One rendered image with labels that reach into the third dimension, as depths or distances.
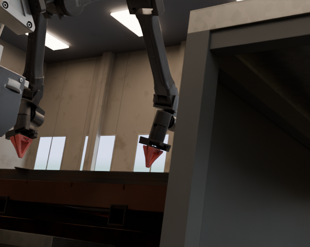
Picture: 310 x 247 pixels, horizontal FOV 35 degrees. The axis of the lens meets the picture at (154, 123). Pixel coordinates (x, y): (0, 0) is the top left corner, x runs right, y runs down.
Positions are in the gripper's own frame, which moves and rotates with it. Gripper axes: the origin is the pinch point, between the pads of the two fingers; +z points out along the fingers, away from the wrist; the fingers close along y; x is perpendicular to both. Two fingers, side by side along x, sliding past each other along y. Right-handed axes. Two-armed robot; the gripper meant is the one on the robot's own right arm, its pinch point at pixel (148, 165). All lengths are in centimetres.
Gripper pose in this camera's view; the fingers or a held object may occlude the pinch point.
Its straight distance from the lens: 171.9
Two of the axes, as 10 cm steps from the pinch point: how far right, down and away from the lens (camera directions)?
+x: -6.0, -2.3, -7.7
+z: -3.0, 9.5, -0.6
